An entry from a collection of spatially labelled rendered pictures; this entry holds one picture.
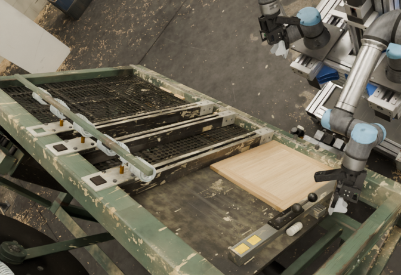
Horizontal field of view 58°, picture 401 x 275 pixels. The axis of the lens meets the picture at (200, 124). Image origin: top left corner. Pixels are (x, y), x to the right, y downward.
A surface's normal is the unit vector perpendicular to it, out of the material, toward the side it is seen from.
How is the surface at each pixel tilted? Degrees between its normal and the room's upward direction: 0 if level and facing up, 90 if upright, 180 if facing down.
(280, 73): 0
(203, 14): 0
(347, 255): 55
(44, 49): 90
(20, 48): 90
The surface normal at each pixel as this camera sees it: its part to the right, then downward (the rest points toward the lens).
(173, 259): 0.15, -0.91
